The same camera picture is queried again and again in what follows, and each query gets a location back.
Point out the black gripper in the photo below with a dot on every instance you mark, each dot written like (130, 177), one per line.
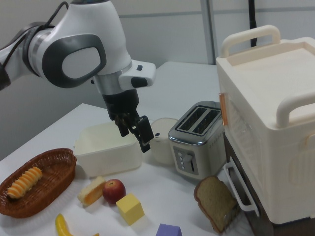
(120, 104)

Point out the purple cube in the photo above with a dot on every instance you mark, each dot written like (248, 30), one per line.
(168, 230)

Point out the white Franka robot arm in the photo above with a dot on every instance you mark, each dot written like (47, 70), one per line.
(98, 24)

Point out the yellow cube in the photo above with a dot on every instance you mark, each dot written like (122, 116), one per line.
(130, 209)

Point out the open white plastic box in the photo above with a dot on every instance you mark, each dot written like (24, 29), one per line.
(105, 152)

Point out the white lidded container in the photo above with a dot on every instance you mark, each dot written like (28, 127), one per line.
(161, 152)

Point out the red apple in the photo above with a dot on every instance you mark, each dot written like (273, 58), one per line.
(114, 191)

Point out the silver two-slot toaster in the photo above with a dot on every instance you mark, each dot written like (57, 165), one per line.
(197, 147)

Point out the cream sandwich cake slice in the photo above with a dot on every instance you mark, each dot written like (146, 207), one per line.
(92, 190)

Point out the brown wicker basket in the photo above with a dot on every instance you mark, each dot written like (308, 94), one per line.
(54, 167)

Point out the brown bread slice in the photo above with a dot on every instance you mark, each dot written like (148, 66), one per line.
(214, 201)

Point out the yellow banana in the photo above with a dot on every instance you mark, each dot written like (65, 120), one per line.
(61, 226)

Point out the orange striped bread roll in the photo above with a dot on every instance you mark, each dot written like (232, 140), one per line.
(24, 183)

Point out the cream toy oven cabinet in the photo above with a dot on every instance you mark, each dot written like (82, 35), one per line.
(270, 123)

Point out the black pole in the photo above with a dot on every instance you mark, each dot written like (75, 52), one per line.
(252, 19)

